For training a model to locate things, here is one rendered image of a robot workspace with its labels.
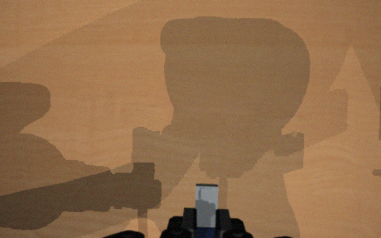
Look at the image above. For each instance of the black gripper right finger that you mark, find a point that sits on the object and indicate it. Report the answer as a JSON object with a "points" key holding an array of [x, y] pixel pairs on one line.
{"points": [[227, 227]]}

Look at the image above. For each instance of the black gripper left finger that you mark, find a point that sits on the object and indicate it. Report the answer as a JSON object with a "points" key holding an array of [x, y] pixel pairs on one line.
{"points": [[178, 227]]}

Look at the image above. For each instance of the network cable plug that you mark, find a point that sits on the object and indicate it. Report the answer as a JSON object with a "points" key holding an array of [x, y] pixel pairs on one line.
{"points": [[206, 204]]}

